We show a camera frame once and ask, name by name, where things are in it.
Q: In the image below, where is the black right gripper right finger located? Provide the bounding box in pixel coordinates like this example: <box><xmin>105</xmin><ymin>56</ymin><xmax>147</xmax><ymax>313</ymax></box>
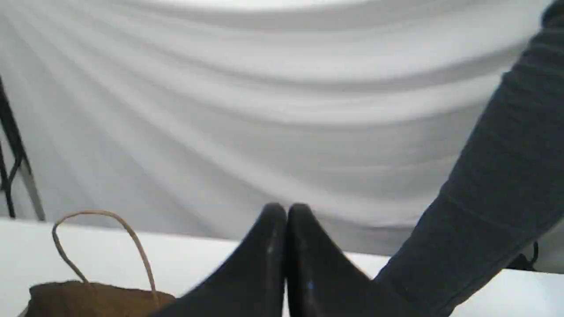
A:
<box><xmin>286</xmin><ymin>203</ymin><xmax>422</xmax><ymax>317</ymax></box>

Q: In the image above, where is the white backdrop cloth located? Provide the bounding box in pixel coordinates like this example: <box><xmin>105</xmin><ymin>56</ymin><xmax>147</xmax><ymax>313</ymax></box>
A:
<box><xmin>1</xmin><ymin>0</ymin><xmax>551</xmax><ymax>254</ymax></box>

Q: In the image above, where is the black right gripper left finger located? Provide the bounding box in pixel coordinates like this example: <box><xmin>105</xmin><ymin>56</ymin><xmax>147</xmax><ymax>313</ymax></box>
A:
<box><xmin>154</xmin><ymin>203</ymin><xmax>287</xmax><ymax>317</ymax></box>

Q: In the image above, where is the black metal stand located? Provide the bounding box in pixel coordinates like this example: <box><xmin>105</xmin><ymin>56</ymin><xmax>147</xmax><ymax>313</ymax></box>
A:
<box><xmin>0</xmin><ymin>81</ymin><xmax>46</xmax><ymax>221</ymax></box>

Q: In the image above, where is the dark grey sleeved forearm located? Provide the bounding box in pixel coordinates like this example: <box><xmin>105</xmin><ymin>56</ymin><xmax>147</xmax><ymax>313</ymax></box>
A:
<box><xmin>373</xmin><ymin>0</ymin><xmax>564</xmax><ymax>317</ymax></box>

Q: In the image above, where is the black object behind table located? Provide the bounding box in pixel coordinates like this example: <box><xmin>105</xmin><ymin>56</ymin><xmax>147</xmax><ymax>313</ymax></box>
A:
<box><xmin>506</xmin><ymin>241</ymin><xmax>539</xmax><ymax>272</ymax></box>

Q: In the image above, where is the brown paper bag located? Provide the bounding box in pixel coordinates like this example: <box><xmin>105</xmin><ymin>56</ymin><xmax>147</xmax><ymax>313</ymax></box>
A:
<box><xmin>20</xmin><ymin>210</ymin><xmax>177</xmax><ymax>317</ymax></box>

